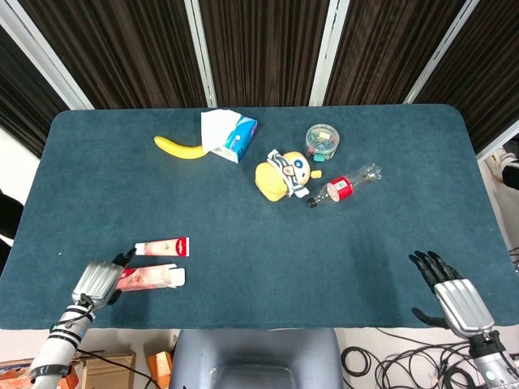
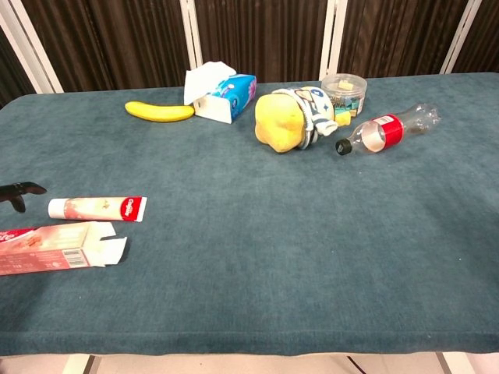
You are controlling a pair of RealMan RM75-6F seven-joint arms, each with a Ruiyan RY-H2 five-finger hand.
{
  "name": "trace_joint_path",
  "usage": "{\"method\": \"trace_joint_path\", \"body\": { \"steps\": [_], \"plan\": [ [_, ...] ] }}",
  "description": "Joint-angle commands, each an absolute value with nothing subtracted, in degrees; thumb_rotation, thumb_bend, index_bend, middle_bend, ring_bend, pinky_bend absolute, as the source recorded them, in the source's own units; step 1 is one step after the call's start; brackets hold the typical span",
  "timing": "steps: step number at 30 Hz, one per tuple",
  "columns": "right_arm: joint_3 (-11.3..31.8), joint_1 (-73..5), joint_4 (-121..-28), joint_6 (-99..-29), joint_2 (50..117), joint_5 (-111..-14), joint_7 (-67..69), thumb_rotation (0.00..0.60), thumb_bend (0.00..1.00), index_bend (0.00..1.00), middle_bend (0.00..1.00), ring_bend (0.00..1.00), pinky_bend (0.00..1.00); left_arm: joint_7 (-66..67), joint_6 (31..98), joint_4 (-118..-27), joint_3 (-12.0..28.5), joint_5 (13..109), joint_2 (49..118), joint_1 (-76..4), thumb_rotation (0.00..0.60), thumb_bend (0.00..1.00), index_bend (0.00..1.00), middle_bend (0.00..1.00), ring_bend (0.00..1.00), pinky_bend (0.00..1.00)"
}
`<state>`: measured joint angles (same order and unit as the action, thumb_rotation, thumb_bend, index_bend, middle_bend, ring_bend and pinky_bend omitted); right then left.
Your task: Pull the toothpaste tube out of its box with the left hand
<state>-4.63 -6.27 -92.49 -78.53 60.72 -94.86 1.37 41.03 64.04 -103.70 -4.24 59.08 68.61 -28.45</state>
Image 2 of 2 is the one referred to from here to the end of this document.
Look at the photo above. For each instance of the white red toothpaste tube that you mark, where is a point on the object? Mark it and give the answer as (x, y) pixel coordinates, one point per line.
(93, 208)

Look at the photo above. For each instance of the white table frame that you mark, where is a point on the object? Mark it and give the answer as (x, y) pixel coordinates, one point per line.
(76, 364)

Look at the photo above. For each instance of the empty red-label plastic bottle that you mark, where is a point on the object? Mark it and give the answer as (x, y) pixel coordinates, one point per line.
(386, 130)

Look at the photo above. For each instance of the yellow plush toy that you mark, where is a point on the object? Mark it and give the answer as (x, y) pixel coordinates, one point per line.
(278, 122)

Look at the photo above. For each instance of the yellow banana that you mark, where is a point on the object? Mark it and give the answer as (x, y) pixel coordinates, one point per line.
(160, 111)

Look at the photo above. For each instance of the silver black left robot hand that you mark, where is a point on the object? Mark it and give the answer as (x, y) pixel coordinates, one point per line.
(19, 189)

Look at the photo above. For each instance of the clear round clip container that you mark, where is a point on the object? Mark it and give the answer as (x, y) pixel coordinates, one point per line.
(347, 87)

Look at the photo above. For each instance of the dark folding screen panel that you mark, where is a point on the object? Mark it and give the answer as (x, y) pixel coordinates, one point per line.
(117, 39)
(390, 35)
(265, 35)
(9, 70)
(483, 43)

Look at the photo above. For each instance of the dark teal table cloth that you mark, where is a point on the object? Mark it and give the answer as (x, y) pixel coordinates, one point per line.
(249, 253)

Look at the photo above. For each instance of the blue white tissue box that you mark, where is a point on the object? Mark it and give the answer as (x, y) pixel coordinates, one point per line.
(226, 97)

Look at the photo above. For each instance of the pink toothpaste carton box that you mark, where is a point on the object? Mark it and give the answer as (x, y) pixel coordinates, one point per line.
(43, 249)

